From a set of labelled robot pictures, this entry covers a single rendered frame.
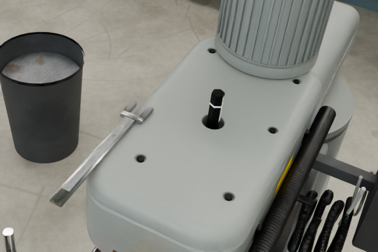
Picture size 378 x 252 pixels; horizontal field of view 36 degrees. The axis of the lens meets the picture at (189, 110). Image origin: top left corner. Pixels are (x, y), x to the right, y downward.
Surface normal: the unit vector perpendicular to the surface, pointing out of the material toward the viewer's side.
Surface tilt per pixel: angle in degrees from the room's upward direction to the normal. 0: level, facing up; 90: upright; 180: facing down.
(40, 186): 0
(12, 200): 0
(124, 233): 90
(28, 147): 94
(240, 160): 0
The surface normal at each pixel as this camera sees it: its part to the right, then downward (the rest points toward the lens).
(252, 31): -0.48, 0.54
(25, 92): -0.12, 0.69
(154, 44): 0.11, -0.76
